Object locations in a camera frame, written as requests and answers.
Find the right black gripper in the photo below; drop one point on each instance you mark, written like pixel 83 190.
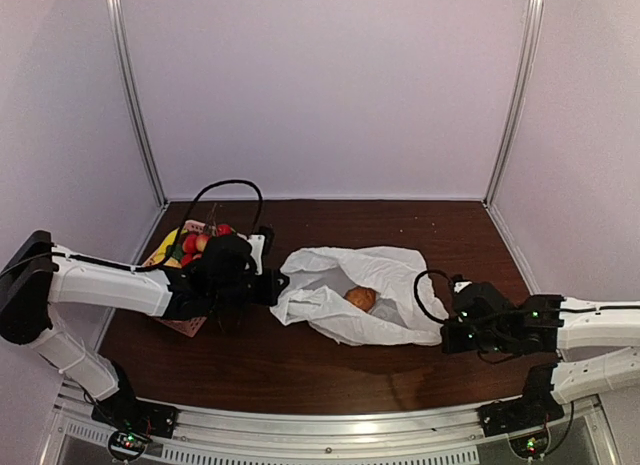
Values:
pixel 452 344

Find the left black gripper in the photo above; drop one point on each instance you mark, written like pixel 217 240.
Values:
pixel 272 290

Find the brown kiwi toy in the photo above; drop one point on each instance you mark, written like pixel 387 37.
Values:
pixel 362 298

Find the red lychee bunch toy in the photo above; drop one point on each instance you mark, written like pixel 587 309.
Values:
pixel 196 235

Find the white plastic bag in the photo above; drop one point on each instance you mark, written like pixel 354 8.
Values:
pixel 406 311

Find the pink perforated basket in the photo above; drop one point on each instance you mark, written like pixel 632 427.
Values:
pixel 188 327

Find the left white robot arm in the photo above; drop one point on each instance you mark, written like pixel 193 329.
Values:
pixel 41 275

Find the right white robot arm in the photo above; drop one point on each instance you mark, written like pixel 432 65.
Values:
pixel 596 343

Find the yellow banana toy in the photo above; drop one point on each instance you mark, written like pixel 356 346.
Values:
pixel 165 249

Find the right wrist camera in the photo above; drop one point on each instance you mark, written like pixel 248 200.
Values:
pixel 458 283

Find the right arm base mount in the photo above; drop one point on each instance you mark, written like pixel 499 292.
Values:
pixel 525 422

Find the front aluminium rail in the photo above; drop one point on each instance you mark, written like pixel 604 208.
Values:
pixel 450 435

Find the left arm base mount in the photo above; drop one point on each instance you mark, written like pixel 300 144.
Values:
pixel 135 421

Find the left aluminium frame post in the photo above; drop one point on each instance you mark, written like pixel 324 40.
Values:
pixel 116 17

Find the aluminium frame post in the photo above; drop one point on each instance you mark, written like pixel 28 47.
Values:
pixel 528 51
pixel 116 17

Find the right aluminium frame post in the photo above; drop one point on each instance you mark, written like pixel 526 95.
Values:
pixel 528 51

